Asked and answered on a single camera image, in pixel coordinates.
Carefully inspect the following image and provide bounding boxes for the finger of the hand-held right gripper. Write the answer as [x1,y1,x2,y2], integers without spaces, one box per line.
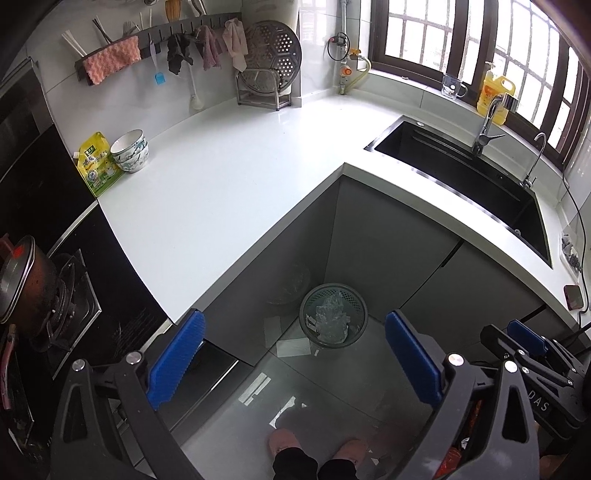
[507,319,580,378]
[480,325,570,389]

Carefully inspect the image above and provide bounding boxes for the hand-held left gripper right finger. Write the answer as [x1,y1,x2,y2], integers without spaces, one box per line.
[385,310,541,480]

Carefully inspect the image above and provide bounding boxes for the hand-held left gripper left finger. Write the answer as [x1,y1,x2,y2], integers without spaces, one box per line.
[50,308,207,480]

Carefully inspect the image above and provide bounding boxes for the grey mesh trash bin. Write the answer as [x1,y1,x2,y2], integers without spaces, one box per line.
[299,283,369,348]

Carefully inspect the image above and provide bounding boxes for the clear plastic bag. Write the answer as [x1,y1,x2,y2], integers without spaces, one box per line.
[307,291,356,345]

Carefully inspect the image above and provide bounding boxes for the red orange plastic item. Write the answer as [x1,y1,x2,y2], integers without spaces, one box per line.
[436,399,484,478]

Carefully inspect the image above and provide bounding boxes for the pink slipper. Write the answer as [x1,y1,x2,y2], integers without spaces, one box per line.
[339,438,369,465]
[269,429,301,455]

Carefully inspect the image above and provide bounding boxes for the gas stove burner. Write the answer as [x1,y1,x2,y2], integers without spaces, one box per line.
[28,249,103,379]

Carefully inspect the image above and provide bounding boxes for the grey base cabinet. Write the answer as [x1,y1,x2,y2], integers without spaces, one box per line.
[191,164,546,365]

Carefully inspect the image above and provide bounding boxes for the person's right leg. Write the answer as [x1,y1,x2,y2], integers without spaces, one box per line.
[318,457,358,480]

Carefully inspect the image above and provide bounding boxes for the black kitchen sink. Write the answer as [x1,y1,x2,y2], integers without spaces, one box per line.
[364,115,554,268]

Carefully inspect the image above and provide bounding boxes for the dark cooking pot with lid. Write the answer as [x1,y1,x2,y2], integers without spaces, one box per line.
[0,234,63,342]

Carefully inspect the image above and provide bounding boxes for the thin chrome water tap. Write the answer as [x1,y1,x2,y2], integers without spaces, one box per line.
[521,132,548,188]

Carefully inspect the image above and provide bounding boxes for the blue patterned white bowl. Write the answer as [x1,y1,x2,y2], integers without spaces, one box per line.
[113,138,150,174]
[110,129,146,160]

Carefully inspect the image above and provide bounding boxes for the yellow refill pouch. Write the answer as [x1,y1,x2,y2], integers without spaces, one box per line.
[76,131,124,198]

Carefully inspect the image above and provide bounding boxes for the chrome kitchen faucet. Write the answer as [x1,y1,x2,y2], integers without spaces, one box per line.
[471,95,517,156]

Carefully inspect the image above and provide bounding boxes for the yellow detergent bottle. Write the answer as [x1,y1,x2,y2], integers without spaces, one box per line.
[477,62,516,125]

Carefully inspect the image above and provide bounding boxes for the black range hood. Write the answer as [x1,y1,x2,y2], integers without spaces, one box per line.
[0,58,100,241]

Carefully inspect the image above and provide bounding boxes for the white dish brush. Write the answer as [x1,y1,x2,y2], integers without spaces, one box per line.
[187,62,204,110]

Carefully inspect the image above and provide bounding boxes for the clear glass mug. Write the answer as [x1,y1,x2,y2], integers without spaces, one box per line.
[442,73,468,99]

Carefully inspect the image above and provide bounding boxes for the metal lid rack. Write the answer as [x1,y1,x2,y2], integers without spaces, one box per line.
[235,68,293,112]

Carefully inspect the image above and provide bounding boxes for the blue silicone brush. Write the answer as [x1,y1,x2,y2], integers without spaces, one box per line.
[150,44,167,88]

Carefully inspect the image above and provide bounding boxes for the dark framed window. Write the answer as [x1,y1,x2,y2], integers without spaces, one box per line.
[369,0,591,169]

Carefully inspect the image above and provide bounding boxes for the dark grey rag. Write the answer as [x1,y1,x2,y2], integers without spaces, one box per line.
[166,33,195,75]

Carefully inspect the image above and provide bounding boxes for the pink sponge cloth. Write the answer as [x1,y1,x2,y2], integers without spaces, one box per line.
[83,36,141,86]

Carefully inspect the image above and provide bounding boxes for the mauve rag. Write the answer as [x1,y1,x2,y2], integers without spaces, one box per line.
[196,25,223,71]

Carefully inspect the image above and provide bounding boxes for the perforated metal steamer plate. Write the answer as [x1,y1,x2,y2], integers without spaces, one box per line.
[242,22,303,86]

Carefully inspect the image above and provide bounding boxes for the white chopsticks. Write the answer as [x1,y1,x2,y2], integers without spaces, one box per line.
[62,30,88,59]

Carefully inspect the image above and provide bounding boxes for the black power cable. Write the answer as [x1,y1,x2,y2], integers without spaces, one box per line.
[561,173,591,326]

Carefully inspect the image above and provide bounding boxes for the red handled pan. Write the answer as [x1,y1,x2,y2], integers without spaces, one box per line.
[0,323,20,411]

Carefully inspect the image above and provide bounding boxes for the yellowish gas hose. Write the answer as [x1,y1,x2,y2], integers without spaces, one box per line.
[348,48,372,86]

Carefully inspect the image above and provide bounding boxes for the black looped cable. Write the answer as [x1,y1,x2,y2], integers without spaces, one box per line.
[328,32,350,61]

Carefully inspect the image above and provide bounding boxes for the dark wall hook rail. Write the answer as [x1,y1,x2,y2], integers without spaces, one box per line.
[75,13,243,84]

